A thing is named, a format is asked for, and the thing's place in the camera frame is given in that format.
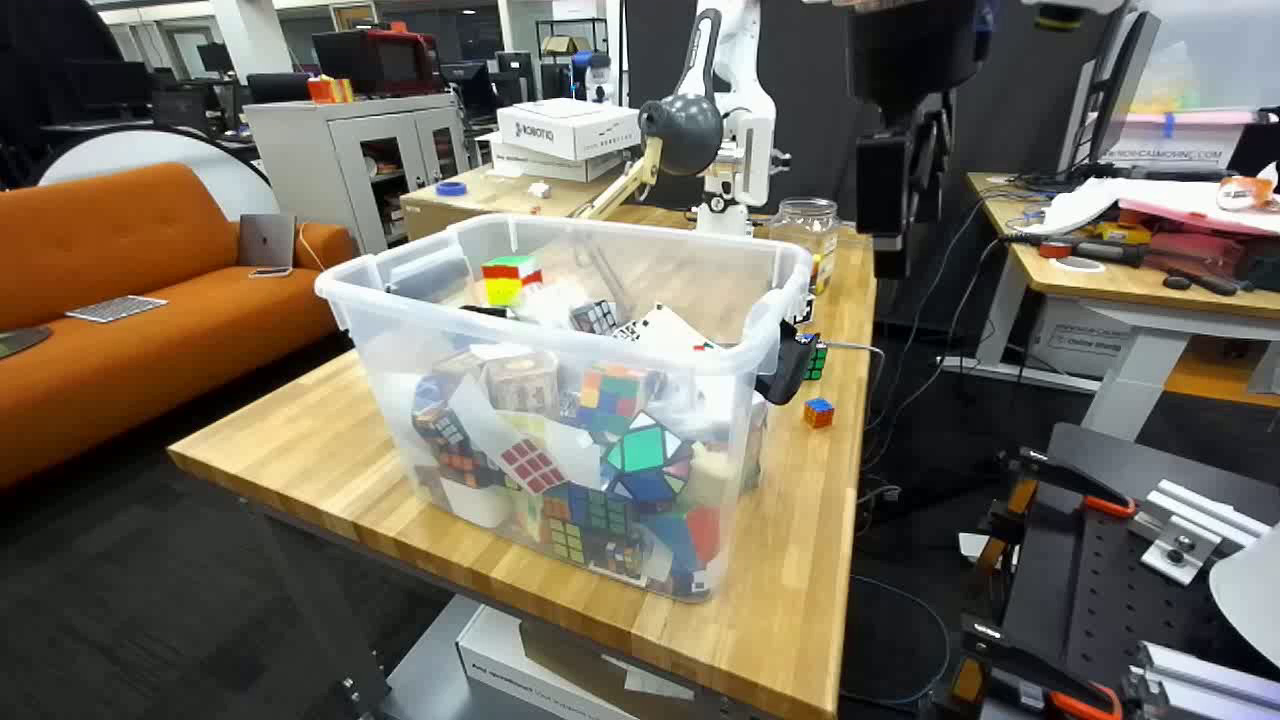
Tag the multicolour tag-sticker Rubik's cube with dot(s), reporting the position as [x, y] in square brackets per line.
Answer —
[812, 363]

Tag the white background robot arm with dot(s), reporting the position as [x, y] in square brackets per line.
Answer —
[754, 147]

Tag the black grey cube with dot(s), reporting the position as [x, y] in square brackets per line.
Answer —
[599, 318]

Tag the beige cube puzzle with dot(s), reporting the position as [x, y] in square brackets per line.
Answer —
[521, 380]

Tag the red white Rubik's cube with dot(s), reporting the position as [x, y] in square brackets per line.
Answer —
[530, 466]

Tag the mini blue orange cube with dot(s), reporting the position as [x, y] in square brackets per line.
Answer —
[817, 414]

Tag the green white megaminx puzzle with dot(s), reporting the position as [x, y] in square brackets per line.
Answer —
[643, 452]

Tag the clear plastic jar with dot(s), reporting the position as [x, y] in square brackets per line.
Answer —
[806, 222]

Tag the wooden side table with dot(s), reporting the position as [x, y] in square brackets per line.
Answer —
[495, 196]

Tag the white flat box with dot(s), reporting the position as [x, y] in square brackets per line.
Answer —
[535, 160]

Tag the white cardboard box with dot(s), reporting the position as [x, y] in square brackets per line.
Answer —
[565, 125]

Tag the clear plastic storage bin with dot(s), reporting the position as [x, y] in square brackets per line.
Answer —
[387, 385]

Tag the blue disc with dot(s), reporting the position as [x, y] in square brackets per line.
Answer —
[451, 188]

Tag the white low cabinet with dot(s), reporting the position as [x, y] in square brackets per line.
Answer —
[323, 147]

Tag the silver laptop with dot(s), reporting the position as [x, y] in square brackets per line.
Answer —
[265, 241]

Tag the black red machine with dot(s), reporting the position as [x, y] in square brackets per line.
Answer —
[382, 57]

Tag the orange small item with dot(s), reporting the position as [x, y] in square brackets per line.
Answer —
[326, 88]

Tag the white paper sheets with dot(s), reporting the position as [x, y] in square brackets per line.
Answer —
[1075, 206]

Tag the white round panel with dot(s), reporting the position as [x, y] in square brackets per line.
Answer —
[203, 153]

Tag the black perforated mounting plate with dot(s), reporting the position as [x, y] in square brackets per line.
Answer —
[1080, 603]

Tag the orange sofa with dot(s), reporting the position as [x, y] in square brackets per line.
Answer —
[135, 346]

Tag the grey flat paper pad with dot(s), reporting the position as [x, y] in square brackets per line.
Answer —
[117, 308]

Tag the black computer monitor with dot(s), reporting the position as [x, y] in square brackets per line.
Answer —
[1113, 82]

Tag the red book stack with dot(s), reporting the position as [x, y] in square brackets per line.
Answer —
[1194, 248]

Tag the dark flat item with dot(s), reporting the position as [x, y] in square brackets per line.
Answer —
[21, 341]

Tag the wooden desk white frame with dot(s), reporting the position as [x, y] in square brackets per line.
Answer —
[1133, 285]

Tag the aluminium extrusion bracket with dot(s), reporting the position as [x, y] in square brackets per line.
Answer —
[1187, 527]

